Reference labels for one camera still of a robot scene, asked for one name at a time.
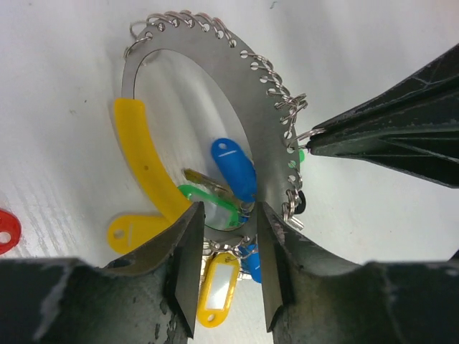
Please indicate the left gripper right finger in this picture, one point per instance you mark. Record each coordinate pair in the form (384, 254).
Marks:
(291, 265)

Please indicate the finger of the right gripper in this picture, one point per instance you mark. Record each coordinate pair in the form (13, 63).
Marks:
(411, 128)

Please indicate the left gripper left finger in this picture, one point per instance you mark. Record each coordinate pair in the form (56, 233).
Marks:
(179, 248)

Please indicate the metal keyring with keys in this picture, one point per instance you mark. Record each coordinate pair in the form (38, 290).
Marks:
(269, 177)

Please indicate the key with red tag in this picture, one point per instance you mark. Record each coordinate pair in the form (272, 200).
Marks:
(11, 231)

